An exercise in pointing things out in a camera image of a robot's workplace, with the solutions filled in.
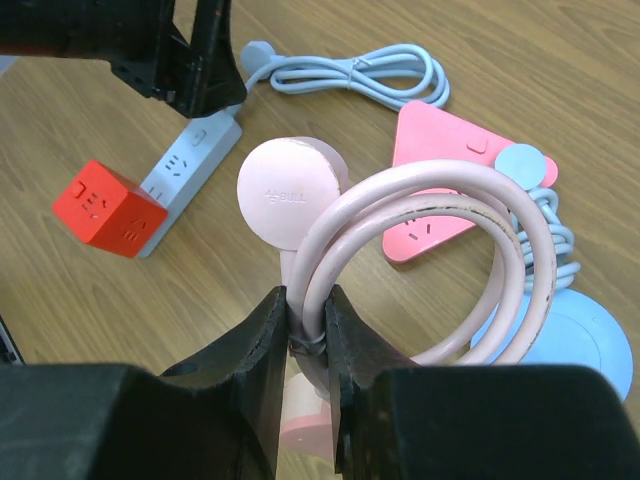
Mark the blue round socket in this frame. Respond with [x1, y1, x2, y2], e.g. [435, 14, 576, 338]
[469, 289, 634, 401]

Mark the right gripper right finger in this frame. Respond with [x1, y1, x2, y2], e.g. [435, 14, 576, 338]
[324, 287, 639, 479]

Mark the blue power strip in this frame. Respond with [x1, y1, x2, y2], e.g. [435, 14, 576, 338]
[138, 110, 242, 258]

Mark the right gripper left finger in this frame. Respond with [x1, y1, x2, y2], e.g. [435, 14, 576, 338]
[1, 287, 287, 479]

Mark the red cube socket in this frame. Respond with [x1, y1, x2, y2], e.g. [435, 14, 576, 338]
[52, 160, 168, 258]

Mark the pink cord with plug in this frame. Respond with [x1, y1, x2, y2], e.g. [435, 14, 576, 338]
[236, 136, 557, 391]

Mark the pink round socket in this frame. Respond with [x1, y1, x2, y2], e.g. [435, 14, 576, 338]
[279, 373, 334, 461]

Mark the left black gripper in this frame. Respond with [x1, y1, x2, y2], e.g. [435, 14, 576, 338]
[1, 0, 247, 118]

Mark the aluminium frame rail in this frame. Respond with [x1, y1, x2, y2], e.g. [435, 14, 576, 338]
[0, 317, 24, 365]

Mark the blue round socket cord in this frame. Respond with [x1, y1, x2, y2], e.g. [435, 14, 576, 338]
[493, 143, 582, 294]

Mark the pink triangular power strip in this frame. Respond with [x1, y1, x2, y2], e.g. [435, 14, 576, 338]
[382, 99, 560, 266]

